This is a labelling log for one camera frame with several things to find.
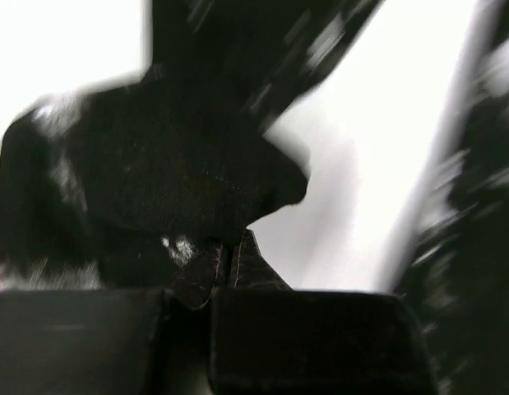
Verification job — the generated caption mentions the black white tie-dye trousers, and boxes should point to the black white tie-dye trousers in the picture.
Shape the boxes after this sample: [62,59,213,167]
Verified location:
[0,1,509,394]

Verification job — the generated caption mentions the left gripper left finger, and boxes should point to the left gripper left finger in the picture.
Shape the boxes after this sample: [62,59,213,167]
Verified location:
[171,243,228,309]

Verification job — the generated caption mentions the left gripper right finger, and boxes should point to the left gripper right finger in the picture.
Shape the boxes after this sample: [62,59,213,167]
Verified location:
[231,230,291,290]

